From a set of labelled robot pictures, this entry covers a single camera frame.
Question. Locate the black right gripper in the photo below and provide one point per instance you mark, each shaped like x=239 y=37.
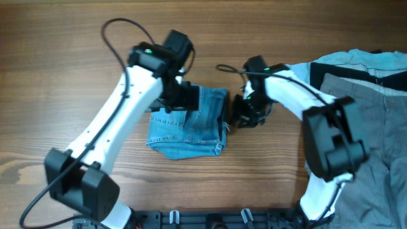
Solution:
x=236 y=114

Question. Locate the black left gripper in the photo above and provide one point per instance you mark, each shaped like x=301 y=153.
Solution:
x=190 y=100

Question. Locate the light blue denim jeans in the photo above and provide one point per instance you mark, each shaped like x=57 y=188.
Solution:
x=188 y=134

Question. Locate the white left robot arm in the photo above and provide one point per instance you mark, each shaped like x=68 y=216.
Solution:
x=79 y=176

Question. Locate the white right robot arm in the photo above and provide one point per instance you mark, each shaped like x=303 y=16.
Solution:
x=334 y=140

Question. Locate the light blue t-shirt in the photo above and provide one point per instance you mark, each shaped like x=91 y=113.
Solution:
x=376 y=63

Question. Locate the grey trousers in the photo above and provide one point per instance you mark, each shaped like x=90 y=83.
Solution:
x=377 y=197

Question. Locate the black garment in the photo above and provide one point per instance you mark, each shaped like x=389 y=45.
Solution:
x=349 y=74

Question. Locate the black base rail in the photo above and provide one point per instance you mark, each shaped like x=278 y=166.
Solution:
x=246 y=218

